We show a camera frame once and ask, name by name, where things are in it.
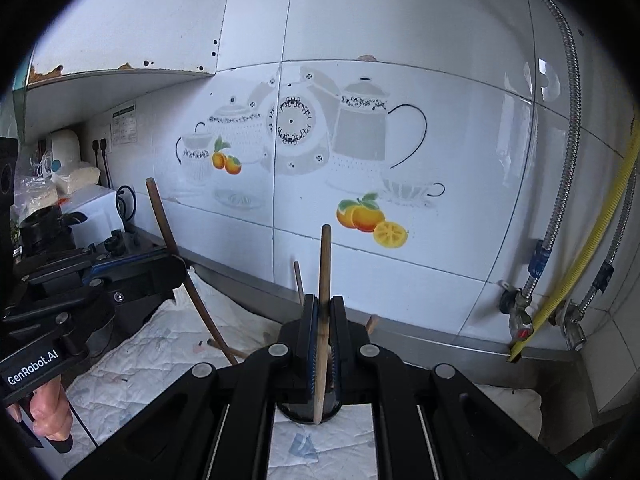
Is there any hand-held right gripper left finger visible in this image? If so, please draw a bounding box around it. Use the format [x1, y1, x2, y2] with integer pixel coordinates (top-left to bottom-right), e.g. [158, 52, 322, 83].
[65, 294, 321, 480]

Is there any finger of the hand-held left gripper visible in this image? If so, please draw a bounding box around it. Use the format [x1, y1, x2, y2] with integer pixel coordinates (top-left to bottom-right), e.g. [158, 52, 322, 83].
[1, 274, 188, 357]
[14, 230, 188, 287]

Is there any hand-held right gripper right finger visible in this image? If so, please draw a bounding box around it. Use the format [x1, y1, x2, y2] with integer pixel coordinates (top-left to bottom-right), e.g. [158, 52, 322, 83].
[327, 296, 576, 480]

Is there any black chopstick holder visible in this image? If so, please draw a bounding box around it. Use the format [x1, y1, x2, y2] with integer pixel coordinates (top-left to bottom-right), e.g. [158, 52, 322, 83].
[276, 387, 347, 425]

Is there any person's left hand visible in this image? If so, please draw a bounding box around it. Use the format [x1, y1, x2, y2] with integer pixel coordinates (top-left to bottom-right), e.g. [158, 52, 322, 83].
[6, 376, 74, 441]

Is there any white quilted cloth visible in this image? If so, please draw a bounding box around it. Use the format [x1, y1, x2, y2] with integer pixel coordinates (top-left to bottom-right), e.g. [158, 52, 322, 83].
[65, 267, 543, 480]

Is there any white appliance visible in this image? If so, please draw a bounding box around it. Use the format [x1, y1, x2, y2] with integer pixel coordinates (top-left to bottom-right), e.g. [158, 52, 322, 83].
[60, 185, 126, 251]

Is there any clear plastic bag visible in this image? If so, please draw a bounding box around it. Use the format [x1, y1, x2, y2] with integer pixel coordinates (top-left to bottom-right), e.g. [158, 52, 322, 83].
[15, 160, 61, 221]

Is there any white kettle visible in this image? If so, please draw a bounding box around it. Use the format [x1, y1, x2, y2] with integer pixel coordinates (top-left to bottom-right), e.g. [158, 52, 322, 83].
[47, 129, 84, 181]

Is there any metal valve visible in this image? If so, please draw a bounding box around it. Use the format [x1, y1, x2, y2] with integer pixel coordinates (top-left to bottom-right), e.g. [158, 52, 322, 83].
[552, 300, 589, 351]

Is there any black power cable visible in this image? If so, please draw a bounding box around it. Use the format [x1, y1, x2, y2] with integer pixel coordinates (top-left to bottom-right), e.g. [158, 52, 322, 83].
[102, 150, 137, 227]

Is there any wall label sticker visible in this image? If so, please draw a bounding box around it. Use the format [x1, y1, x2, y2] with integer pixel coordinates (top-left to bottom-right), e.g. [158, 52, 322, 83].
[111, 105, 137, 147]

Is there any red handle valve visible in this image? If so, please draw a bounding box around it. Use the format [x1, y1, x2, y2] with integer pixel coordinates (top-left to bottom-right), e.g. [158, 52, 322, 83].
[500, 287, 537, 346]

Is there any green wall cabinet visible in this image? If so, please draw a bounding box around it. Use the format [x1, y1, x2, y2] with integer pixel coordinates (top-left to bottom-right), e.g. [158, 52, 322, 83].
[10, 0, 239, 106]

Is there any yellow gas hose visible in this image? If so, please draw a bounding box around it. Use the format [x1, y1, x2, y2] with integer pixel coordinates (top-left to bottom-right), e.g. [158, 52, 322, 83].
[507, 120, 640, 364]

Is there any braided metal hose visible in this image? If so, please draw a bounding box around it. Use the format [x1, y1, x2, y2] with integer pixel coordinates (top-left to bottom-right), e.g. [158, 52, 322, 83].
[520, 0, 585, 306]
[575, 160, 640, 311]

